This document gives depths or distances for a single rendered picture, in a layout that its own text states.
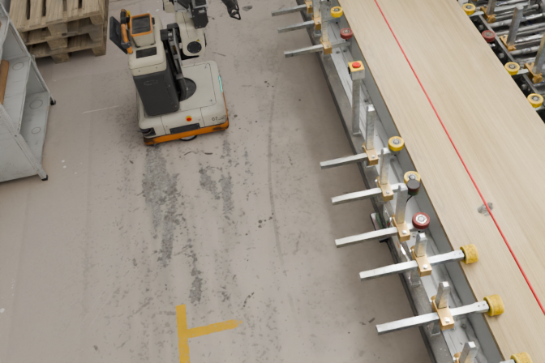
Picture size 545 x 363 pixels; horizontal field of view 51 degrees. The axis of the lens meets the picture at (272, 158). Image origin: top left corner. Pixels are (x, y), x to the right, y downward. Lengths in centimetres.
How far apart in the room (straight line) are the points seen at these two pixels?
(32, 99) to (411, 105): 321
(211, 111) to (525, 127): 220
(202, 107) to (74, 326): 176
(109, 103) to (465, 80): 295
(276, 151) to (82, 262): 157
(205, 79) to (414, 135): 199
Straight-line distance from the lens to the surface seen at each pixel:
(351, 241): 276
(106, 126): 486
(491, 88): 347
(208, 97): 439
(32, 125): 495
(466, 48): 372
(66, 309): 395
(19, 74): 484
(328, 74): 380
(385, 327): 245
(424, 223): 279
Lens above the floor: 319
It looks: 49 degrees down
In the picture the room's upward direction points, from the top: 9 degrees counter-clockwise
